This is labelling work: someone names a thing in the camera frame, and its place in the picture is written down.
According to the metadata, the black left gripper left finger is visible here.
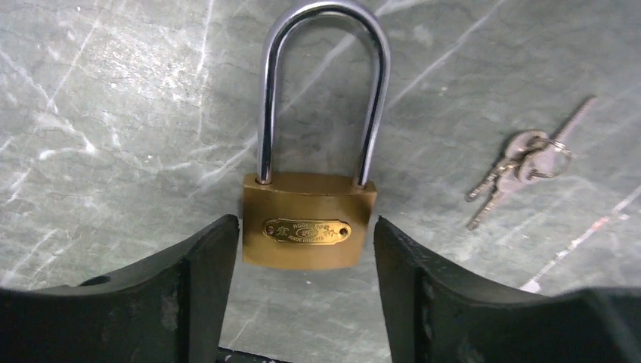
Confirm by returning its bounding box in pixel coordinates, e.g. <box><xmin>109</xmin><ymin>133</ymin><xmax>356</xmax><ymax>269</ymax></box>
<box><xmin>1</xmin><ymin>214</ymin><xmax>239</xmax><ymax>362</ymax></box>

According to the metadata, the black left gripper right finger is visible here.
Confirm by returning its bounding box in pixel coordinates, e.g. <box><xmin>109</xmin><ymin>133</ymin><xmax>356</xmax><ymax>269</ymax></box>
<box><xmin>373</xmin><ymin>218</ymin><xmax>640</xmax><ymax>362</ymax></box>

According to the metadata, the brass padlock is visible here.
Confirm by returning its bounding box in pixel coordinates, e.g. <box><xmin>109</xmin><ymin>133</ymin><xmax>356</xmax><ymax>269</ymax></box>
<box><xmin>242</xmin><ymin>1</ymin><xmax>392</xmax><ymax>270</ymax></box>

